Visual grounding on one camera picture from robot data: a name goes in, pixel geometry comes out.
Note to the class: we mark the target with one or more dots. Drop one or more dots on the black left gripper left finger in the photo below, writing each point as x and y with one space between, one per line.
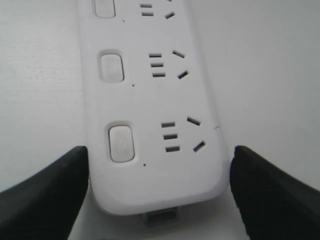
46 205

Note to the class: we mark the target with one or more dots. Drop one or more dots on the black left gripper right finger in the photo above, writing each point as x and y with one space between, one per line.
273 204

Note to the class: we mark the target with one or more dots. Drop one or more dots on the white five-outlet power strip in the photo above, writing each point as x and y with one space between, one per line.
154 140

